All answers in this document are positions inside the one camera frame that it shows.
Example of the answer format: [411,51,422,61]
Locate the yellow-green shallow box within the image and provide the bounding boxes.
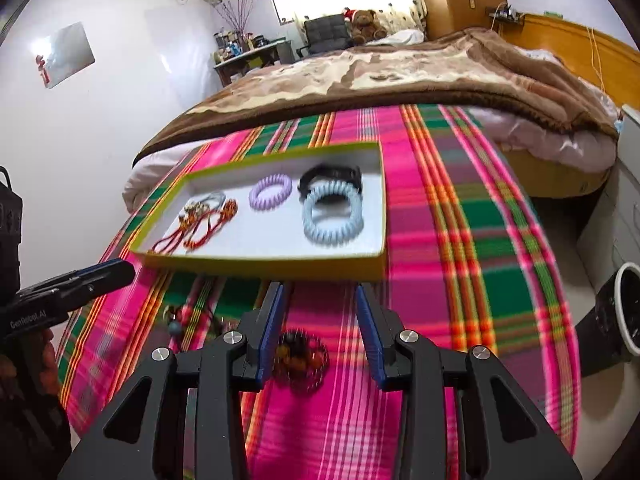
[131,141,388,281]

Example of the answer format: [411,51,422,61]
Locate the black band bracelet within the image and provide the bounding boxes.
[297,164,364,201]

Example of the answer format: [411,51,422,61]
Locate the brown beaded bracelet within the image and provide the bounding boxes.
[272,329,331,393]

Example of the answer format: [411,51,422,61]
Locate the person's left hand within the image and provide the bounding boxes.
[0,332,66,413]

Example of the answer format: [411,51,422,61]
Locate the purple spiral hair tie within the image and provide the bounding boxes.
[248,173,294,213]

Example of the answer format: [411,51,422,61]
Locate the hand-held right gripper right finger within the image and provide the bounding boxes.
[355,284,583,480]

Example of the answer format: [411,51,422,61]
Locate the small headboard shelf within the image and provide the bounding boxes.
[485,4,526,25]

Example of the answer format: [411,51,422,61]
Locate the small cluttered desk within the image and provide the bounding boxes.
[214,40,296,87]

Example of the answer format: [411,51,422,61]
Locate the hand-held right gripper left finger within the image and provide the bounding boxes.
[57,281,289,480]

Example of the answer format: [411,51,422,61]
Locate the black padded chair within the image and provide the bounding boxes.
[296,15,353,58]

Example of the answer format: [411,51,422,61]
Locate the group of bottles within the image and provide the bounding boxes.
[214,30,266,63]

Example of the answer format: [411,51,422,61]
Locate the white pillow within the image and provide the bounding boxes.
[382,29,426,45]

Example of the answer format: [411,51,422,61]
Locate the vase of bare branches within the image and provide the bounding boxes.
[217,0,258,43]

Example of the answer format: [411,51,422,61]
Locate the thin hanging cable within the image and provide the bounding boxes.
[587,25,608,96]

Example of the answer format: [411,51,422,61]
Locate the red braided string necklace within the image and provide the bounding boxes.
[149,199,238,255]

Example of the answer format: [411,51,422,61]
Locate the brown plush blanket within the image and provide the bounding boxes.
[132,27,618,168]

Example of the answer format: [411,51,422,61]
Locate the black cord teal bead pendant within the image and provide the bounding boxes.
[160,305,226,347]

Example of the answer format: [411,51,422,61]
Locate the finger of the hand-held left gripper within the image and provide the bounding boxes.
[30,258,126,291]
[15,262,137,318]

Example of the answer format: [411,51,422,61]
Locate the brown teddy bear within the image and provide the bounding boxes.
[342,8,388,46]

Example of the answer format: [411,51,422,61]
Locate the black bin with white rim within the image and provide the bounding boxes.
[575,263,640,378]

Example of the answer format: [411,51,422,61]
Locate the small wall window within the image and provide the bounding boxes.
[267,0,297,26]

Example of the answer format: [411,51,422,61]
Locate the light blue spiral hair tie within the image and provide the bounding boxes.
[301,182,363,247]

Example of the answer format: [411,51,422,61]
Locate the wooden bed headboard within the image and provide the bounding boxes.
[500,12,640,111]

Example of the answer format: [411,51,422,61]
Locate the pink green plaid cloth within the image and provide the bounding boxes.
[55,104,583,480]

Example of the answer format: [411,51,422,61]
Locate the grey hair tie with charm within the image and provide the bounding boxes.
[187,191,228,216]

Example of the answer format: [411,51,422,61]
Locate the glossy wall poster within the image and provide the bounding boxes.
[31,21,96,90]

